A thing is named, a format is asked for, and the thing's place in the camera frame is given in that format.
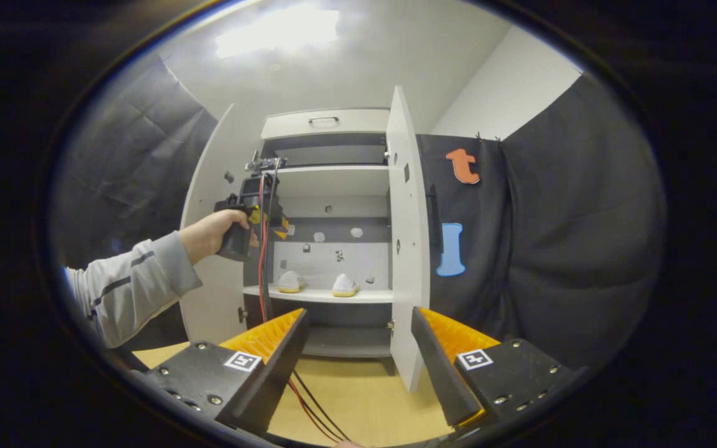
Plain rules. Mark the white cabinet drawer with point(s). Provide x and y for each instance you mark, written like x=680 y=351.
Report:
x=346 y=123

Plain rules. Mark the white cabinet door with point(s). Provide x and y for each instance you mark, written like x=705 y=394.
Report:
x=408 y=267
x=215 y=292

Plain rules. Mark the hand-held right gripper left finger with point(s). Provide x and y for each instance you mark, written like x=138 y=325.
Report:
x=281 y=367

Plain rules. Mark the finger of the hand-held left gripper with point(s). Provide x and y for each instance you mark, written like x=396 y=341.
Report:
x=281 y=228

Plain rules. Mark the ceiling light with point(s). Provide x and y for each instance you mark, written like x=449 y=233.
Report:
x=277 y=31

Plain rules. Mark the white grey shoe cabinet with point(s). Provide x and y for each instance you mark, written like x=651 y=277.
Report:
x=333 y=183

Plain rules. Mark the black backdrop cloth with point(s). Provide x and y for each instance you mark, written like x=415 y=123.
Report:
x=128 y=155
x=570 y=236

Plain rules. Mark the white canvas shoe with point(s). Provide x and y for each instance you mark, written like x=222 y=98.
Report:
x=290 y=283
x=345 y=286

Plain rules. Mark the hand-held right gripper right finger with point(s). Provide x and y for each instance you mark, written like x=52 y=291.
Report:
x=438 y=367

